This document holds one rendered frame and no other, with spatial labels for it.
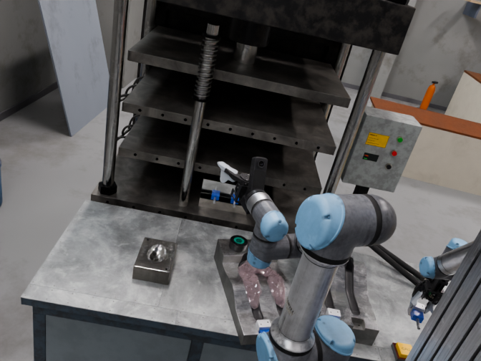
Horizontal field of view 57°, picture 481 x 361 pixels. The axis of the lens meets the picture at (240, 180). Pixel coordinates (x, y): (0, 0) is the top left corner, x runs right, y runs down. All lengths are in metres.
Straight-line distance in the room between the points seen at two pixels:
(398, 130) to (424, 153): 3.28
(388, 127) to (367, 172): 0.27
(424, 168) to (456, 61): 4.02
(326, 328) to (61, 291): 1.06
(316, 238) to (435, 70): 8.55
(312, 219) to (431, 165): 4.88
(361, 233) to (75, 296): 1.22
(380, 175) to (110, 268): 1.46
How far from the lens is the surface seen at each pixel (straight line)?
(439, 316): 1.04
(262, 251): 1.27
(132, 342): 1.96
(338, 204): 0.92
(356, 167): 2.45
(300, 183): 2.38
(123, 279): 1.92
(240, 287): 1.83
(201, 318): 1.81
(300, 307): 1.07
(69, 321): 1.96
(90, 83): 5.29
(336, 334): 1.25
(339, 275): 2.05
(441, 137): 5.65
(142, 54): 2.22
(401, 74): 9.23
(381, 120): 2.37
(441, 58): 9.34
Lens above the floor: 2.11
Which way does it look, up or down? 28 degrees down
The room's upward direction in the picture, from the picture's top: 13 degrees clockwise
